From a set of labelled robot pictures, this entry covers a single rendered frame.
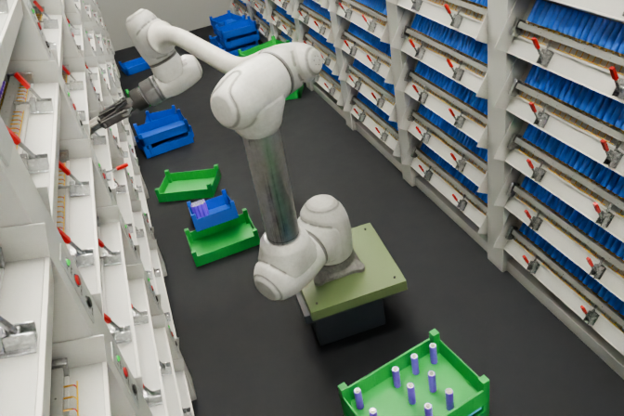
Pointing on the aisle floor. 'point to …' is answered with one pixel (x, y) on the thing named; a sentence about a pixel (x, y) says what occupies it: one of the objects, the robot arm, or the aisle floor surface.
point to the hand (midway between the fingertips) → (91, 127)
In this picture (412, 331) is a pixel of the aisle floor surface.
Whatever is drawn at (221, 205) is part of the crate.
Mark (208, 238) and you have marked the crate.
